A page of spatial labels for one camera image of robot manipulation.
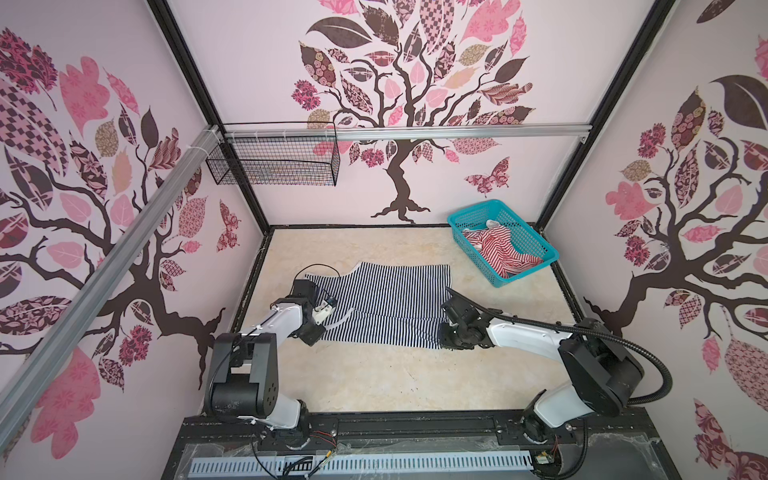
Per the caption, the black wire mesh basket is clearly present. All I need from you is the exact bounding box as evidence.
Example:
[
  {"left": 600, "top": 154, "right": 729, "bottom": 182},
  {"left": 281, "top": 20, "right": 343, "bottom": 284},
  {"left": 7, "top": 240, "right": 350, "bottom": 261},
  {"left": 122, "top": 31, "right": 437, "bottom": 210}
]
[{"left": 206, "top": 120, "right": 341, "bottom": 187}]

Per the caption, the white slotted cable duct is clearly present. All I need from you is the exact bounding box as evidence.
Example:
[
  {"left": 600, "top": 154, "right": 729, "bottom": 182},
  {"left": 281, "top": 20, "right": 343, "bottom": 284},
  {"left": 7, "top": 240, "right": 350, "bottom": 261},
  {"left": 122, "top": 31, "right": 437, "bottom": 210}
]
[{"left": 187, "top": 451, "right": 533, "bottom": 479}]

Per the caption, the aluminium rail back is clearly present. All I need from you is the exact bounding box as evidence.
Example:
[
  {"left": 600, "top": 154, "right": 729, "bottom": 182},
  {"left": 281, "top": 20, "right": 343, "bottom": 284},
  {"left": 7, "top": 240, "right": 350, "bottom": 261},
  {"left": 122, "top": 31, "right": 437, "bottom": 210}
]
[{"left": 225, "top": 123, "right": 592, "bottom": 141}]

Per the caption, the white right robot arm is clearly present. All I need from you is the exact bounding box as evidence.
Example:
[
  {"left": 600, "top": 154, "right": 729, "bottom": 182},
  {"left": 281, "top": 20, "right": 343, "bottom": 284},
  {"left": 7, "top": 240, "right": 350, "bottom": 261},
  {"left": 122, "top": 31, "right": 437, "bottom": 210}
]
[{"left": 440, "top": 289, "right": 644, "bottom": 443}]

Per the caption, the black corner frame post left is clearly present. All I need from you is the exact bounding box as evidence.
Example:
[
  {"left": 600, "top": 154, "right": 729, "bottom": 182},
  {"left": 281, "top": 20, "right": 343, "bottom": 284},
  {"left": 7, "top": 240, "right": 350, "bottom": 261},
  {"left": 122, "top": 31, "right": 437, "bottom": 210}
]
[{"left": 147, "top": 0, "right": 271, "bottom": 235}]

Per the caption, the blue white striped tank top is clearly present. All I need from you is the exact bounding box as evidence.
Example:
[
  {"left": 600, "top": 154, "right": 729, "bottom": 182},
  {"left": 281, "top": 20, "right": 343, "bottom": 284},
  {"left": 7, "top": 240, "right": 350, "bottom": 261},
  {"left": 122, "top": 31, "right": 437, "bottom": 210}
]
[{"left": 306, "top": 262, "right": 451, "bottom": 350}]

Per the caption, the aluminium rail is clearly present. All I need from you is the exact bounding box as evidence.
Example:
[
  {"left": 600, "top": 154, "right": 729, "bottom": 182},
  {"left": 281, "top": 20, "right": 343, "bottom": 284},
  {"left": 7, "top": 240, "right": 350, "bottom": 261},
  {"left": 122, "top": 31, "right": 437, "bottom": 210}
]
[
  {"left": 1, "top": 125, "right": 220, "bottom": 447},
  {"left": 225, "top": 123, "right": 592, "bottom": 141}
]

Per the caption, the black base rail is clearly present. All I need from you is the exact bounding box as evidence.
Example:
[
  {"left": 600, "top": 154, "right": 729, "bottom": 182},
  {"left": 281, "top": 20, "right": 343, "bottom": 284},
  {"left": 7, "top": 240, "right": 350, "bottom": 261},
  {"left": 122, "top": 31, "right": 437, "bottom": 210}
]
[{"left": 179, "top": 409, "right": 649, "bottom": 451}]

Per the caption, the black corner frame post right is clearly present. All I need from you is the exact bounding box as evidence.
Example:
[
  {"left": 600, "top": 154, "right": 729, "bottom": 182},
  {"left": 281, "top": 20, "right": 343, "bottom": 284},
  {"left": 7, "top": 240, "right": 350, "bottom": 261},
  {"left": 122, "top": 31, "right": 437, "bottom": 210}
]
[{"left": 535, "top": 0, "right": 678, "bottom": 232}]

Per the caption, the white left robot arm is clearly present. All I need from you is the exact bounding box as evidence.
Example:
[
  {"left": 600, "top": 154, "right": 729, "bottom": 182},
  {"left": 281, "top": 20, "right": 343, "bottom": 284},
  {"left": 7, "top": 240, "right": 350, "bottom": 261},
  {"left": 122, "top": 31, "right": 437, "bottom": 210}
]
[{"left": 203, "top": 279, "right": 337, "bottom": 430}]

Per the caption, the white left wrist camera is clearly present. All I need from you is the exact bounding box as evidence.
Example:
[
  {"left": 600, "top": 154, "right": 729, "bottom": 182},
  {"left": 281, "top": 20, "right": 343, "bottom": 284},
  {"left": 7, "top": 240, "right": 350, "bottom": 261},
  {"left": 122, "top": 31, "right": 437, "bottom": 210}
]
[{"left": 312, "top": 298, "right": 337, "bottom": 325}]

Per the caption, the black corrugated cable conduit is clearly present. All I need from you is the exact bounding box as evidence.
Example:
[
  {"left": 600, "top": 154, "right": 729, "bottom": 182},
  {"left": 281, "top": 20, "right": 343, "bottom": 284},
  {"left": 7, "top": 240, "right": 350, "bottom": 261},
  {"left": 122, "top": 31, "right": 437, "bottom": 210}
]
[{"left": 446, "top": 287, "right": 673, "bottom": 406}]

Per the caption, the aluminium rail left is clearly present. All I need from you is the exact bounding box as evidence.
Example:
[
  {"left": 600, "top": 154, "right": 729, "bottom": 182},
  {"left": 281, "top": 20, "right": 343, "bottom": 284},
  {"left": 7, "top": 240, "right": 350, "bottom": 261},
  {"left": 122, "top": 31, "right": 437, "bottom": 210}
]
[{"left": 1, "top": 125, "right": 220, "bottom": 447}]

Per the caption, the black corner frame post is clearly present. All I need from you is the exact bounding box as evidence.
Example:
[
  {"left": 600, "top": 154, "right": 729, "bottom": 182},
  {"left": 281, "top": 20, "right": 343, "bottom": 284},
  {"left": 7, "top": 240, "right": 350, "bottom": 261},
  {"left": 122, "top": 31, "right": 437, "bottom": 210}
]
[
  {"left": 147, "top": 0, "right": 271, "bottom": 235},
  {"left": 535, "top": 0, "right": 678, "bottom": 232}
]

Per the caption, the red white striped tank top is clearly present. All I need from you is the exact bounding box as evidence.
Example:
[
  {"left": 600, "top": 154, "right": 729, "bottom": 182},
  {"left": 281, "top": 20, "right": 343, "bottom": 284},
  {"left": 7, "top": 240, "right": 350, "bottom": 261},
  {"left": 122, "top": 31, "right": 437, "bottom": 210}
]
[{"left": 462, "top": 220, "right": 542, "bottom": 279}]

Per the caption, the teal plastic basket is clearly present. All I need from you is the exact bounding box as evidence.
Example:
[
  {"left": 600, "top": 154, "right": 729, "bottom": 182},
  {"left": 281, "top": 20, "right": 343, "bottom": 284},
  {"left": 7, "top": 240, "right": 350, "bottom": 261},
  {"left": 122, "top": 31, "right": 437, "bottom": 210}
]
[{"left": 447, "top": 200, "right": 559, "bottom": 288}]

